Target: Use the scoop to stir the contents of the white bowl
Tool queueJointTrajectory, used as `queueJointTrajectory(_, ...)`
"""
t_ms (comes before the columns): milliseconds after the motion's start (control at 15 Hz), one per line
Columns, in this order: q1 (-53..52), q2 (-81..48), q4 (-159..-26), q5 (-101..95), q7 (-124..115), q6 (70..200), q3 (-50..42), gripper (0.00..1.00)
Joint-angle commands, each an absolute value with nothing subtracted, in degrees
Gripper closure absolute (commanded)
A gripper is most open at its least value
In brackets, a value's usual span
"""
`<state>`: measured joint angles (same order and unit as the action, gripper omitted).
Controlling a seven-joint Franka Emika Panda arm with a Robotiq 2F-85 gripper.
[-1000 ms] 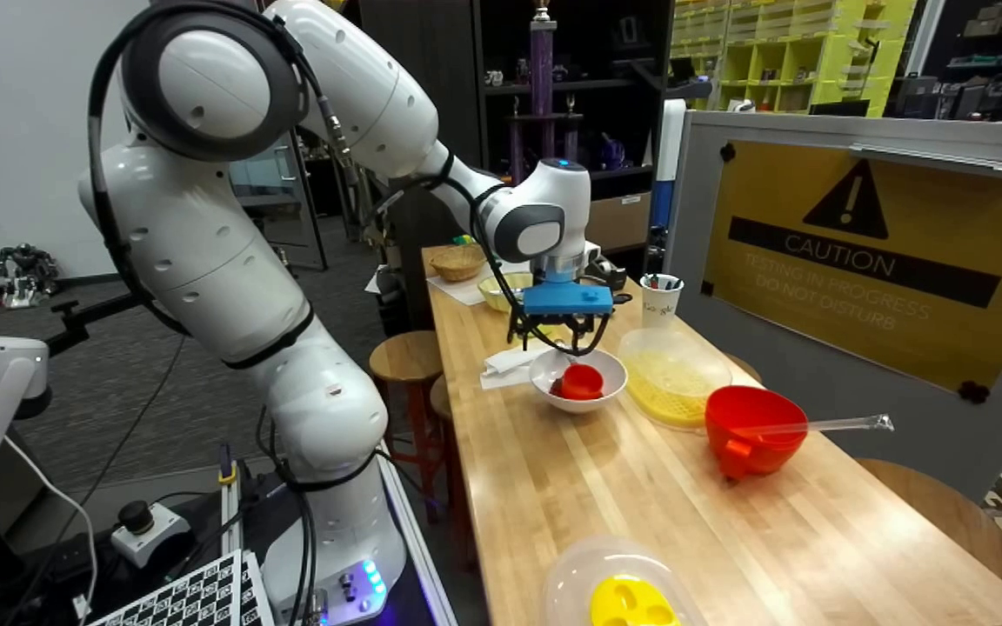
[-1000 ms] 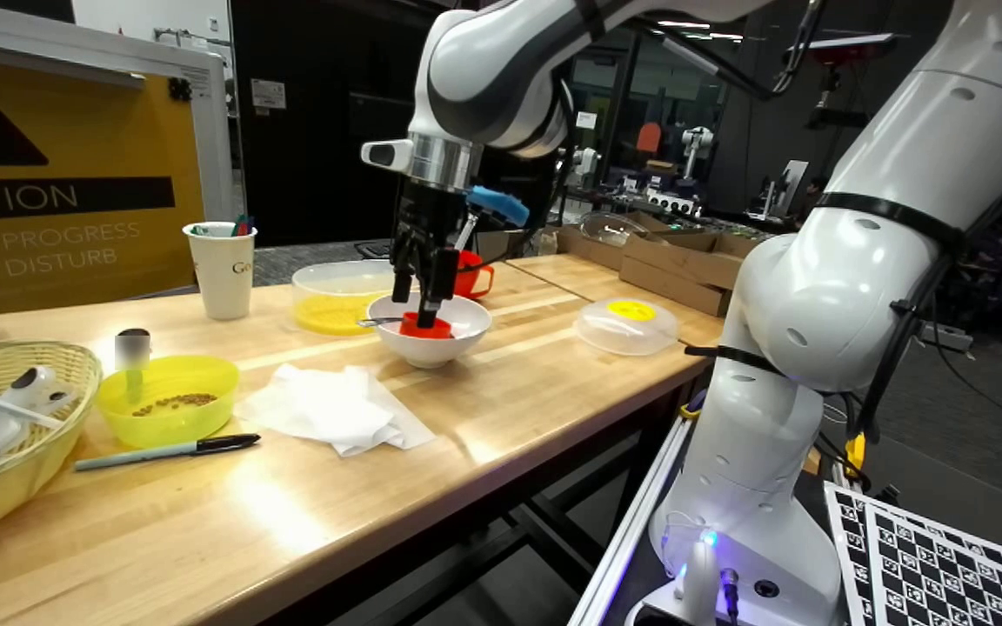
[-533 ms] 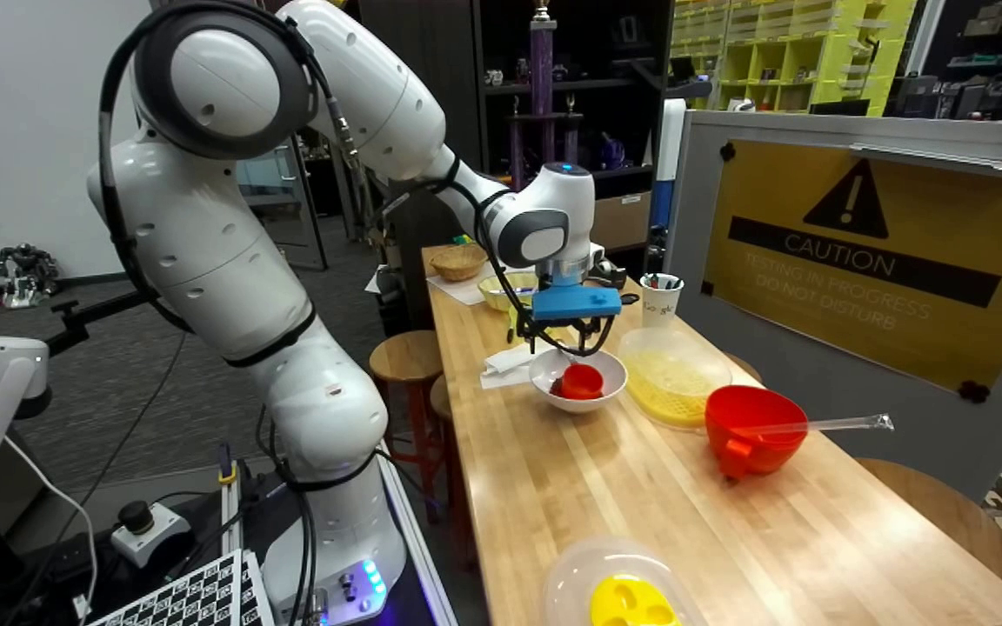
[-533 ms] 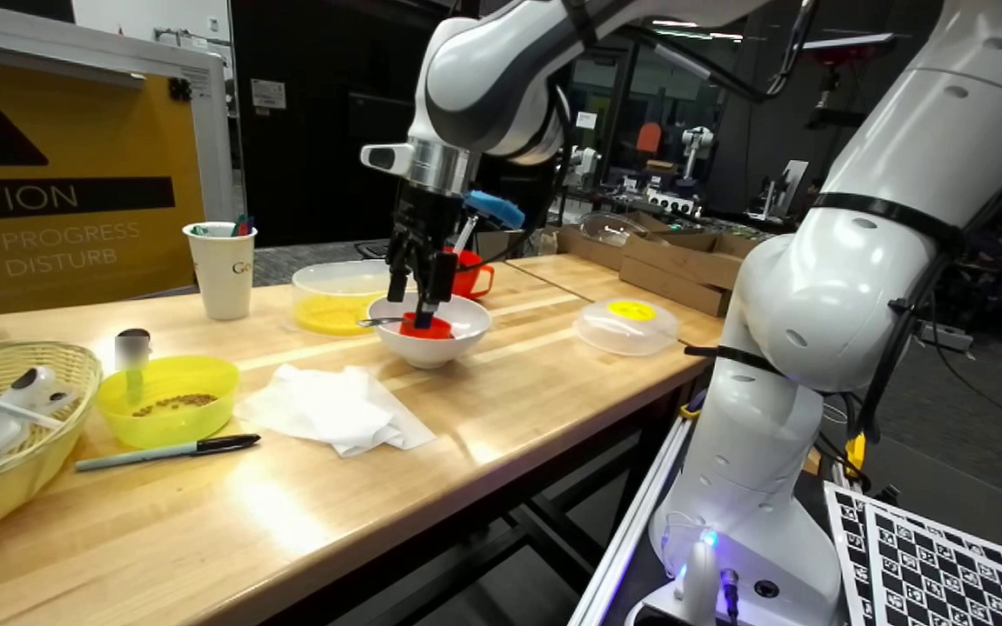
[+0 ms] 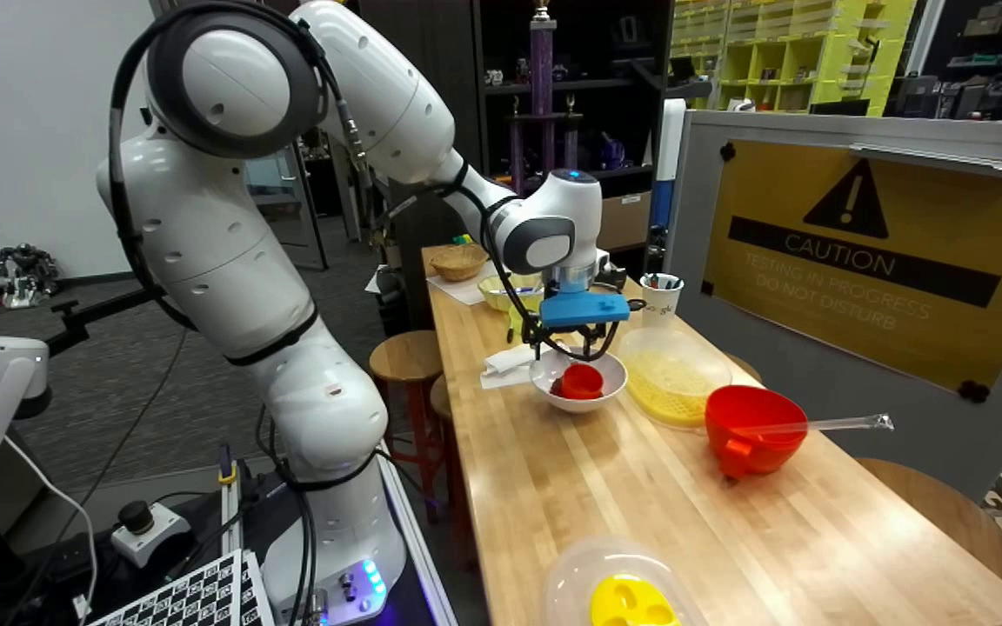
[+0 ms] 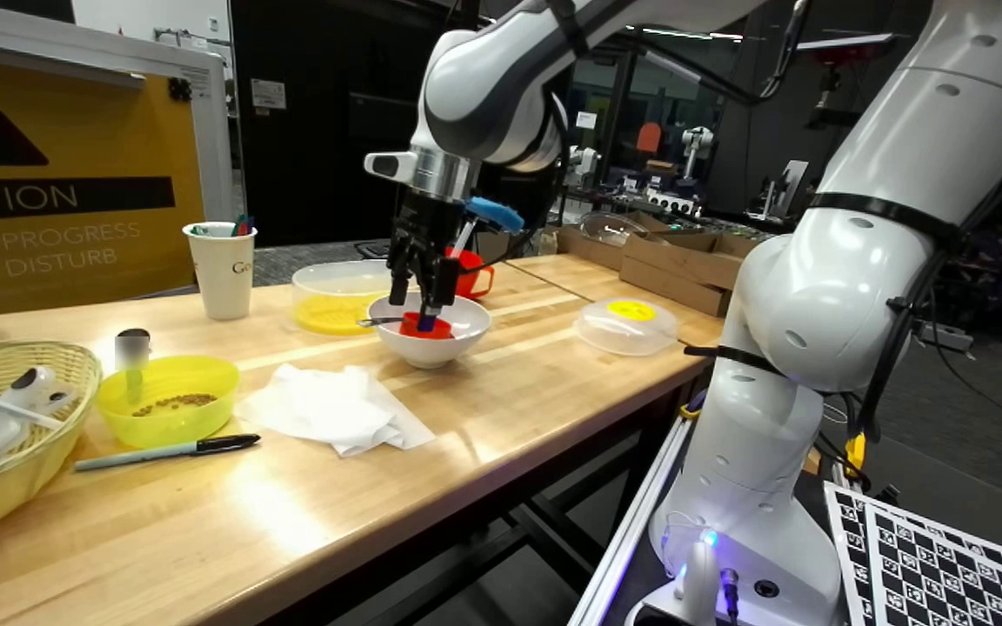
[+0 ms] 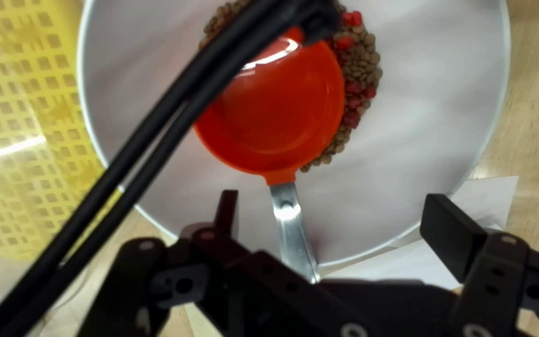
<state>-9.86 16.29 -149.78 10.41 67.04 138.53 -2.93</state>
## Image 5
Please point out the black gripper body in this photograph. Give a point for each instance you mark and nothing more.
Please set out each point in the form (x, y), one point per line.
(573, 334)

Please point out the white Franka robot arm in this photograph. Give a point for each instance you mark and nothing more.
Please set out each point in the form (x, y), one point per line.
(212, 257)

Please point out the white bowl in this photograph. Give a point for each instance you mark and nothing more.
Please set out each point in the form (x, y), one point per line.
(608, 396)

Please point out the yellow-green plastic bowl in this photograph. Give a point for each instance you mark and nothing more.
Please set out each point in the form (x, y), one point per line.
(496, 291)

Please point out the clear container yellow contents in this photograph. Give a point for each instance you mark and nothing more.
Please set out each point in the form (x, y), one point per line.
(669, 383)

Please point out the white paper towel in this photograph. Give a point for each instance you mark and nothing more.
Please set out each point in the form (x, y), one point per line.
(504, 369)

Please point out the small black device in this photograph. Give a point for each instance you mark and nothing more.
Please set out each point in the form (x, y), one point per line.
(614, 276)

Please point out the white paper cup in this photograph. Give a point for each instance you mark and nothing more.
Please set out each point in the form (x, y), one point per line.
(664, 301)

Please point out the round wooden stool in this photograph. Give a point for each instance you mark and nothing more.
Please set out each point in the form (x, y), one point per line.
(406, 352)
(941, 510)
(440, 397)

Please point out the small brown cardboard box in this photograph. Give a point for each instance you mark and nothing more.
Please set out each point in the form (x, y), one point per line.
(626, 222)

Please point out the red plastic cup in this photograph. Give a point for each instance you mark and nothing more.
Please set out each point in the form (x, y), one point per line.
(758, 422)

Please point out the white and blue tube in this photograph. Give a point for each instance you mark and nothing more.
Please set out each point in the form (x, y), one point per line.
(665, 152)

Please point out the purple pole trophy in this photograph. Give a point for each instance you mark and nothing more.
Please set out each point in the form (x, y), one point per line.
(542, 107)

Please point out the clear round lidded container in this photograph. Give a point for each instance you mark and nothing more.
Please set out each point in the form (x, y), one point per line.
(573, 578)

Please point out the gray partition panel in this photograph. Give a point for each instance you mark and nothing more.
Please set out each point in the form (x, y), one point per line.
(827, 419)

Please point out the clear plastic spoon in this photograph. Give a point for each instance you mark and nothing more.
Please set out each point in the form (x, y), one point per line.
(850, 422)

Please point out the yellow plastic piece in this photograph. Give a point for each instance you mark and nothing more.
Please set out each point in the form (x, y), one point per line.
(630, 603)

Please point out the black shelving unit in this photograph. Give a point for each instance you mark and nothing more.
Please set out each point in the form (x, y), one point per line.
(608, 71)

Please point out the yellow caution sign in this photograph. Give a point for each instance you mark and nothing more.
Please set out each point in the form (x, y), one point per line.
(870, 265)

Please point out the yellow-green shelf unit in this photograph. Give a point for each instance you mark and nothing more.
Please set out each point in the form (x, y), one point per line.
(793, 54)

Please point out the checkerboard calibration board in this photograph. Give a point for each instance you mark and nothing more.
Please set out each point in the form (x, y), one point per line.
(191, 596)

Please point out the emergency stop button box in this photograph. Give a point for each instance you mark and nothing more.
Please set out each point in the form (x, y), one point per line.
(147, 528)

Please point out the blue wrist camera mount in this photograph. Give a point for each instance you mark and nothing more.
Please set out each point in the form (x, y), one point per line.
(583, 308)

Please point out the aluminium frame rail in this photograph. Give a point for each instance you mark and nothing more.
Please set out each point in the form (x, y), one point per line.
(419, 558)

